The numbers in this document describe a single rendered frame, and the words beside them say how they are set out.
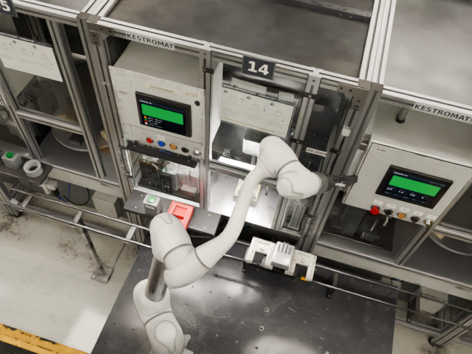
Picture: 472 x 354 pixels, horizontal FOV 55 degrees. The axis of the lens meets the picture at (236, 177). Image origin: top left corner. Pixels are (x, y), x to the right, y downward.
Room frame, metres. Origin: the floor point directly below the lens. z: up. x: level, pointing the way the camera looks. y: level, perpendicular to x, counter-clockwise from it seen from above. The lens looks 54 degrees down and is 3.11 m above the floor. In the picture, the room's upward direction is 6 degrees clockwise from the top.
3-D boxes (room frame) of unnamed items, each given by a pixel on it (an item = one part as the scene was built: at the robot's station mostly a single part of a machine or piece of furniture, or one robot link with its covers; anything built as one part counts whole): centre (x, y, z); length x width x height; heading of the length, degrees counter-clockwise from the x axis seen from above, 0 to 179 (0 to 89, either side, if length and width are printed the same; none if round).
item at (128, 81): (1.49, 0.34, 1.60); 0.42 x 0.29 x 0.46; 78
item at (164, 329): (0.64, 0.26, 0.85); 0.18 x 0.16 x 0.22; 33
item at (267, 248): (1.10, -0.29, 0.84); 0.36 x 0.14 x 0.10; 78
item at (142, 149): (1.36, 0.37, 1.37); 0.36 x 0.04 x 0.04; 78
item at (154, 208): (1.30, 0.44, 0.97); 0.08 x 0.08 x 0.12; 78
